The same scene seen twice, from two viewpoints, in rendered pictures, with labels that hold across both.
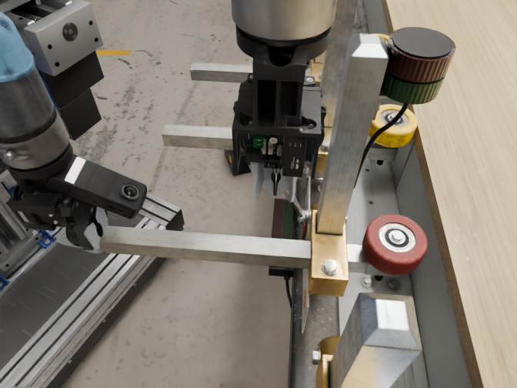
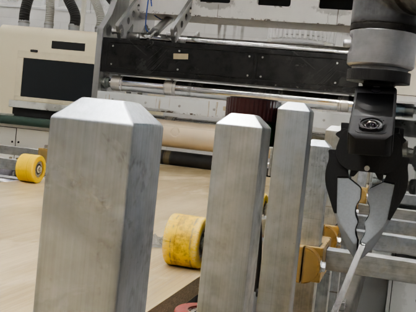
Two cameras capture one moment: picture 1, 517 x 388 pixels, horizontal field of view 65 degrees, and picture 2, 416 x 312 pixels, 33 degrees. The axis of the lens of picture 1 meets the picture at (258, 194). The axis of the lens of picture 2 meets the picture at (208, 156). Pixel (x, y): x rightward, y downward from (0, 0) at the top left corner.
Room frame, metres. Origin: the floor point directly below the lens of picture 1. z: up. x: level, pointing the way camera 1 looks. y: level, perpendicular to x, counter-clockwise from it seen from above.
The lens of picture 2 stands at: (1.13, -0.06, 1.13)
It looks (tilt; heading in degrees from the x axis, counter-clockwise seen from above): 3 degrees down; 190
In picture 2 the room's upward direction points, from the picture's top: 6 degrees clockwise
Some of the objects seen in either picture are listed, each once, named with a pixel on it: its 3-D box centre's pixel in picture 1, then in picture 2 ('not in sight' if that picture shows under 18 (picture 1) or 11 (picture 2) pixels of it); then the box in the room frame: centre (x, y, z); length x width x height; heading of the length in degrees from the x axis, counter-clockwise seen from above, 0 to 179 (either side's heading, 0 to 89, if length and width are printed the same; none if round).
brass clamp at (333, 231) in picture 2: not in sight; (325, 235); (-0.17, -0.06, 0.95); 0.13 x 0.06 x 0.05; 175
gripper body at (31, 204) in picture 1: (51, 184); not in sight; (0.35, 0.26, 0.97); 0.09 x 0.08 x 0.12; 85
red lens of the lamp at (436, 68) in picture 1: (418, 53); (252, 109); (0.35, -0.15, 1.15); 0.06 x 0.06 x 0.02
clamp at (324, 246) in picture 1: (328, 246); not in sight; (0.33, -0.10, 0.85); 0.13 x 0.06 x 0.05; 175
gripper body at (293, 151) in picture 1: (279, 96); (373, 124); (0.28, -0.02, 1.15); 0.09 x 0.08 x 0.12; 175
